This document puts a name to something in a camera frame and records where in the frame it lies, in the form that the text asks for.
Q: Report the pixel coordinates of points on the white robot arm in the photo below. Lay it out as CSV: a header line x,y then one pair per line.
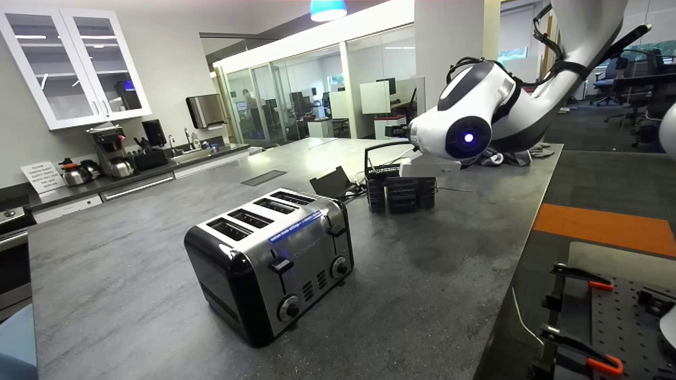
x,y
486,88

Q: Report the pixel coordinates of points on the black and chrome toaster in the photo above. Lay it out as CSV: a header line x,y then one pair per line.
x,y
267,266

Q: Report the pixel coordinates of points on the steel paper towel dispenser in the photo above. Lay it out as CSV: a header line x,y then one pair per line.
x,y
206,111

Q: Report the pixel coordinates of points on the stainless steel oven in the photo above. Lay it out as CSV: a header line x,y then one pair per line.
x,y
12,261

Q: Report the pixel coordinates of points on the black open case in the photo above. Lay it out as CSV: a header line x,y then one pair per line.
x,y
330,185

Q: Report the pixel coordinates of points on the white paper sign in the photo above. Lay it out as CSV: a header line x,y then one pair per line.
x,y
43,179

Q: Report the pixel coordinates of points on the dark kettle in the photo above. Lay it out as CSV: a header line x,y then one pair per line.
x,y
74,172

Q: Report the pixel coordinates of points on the kitchen counter with drawers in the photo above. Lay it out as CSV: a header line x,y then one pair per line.
x,y
69,204

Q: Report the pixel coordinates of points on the black countertop appliance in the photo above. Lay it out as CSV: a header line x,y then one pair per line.
x,y
153,131

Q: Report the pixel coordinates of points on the blue and white cup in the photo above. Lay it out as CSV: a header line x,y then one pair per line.
x,y
328,9

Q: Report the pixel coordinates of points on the gray cutlery basket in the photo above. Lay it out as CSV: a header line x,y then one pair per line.
x,y
402,196

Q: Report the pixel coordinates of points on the black perforated mounting table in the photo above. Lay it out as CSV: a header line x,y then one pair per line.
x,y
626,324

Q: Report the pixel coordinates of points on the black coffee maker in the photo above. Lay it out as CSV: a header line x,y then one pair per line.
x,y
113,151

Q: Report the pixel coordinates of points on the white glass door cabinet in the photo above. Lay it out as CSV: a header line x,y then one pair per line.
x,y
69,70

